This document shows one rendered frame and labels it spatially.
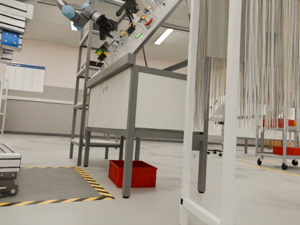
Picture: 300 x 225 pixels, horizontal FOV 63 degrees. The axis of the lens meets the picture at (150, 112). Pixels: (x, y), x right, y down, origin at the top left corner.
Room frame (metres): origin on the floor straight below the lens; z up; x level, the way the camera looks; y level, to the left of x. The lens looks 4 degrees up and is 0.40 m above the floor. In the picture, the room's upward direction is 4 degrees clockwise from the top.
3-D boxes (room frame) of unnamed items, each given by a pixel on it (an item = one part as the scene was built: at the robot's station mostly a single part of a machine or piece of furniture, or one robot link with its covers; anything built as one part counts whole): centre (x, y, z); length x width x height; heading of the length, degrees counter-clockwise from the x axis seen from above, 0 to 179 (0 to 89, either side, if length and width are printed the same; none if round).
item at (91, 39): (2.90, 0.62, 0.92); 0.61 x 0.51 x 1.85; 26
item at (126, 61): (1.98, 0.39, 0.83); 1.18 x 0.06 x 0.06; 26
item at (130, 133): (2.12, 0.11, 0.40); 1.18 x 0.60 x 0.80; 26
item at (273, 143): (10.05, -5.64, 0.37); 1.20 x 0.82 x 0.74; 103
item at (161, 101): (2.12, 0.10, 0.60); 1.17 x 0.58 x 0.40; 26
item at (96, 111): (2.23, 0.49, 0.60); 0.55 x 0.02 x 0.39; 26
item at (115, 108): (1.74, 0.25, 0.60); 0.55 x 0.03 x 0.39; 26
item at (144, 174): (1.93, 0.12, 0.07); 0.39 x 0.29 x 0.14; 19
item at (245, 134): (5.48, -2.40, 0.83); 1.18 x 0.72 x 1.65; 17
